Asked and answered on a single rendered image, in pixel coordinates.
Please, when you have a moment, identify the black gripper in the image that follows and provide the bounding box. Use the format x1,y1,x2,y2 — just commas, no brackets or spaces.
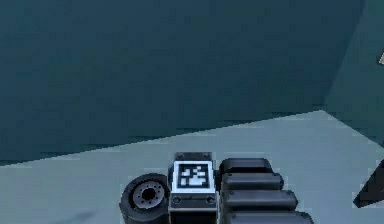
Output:
118,172,172,224

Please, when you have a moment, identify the black furniture piece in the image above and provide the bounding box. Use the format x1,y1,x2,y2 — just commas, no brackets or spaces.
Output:
353,159,384,209

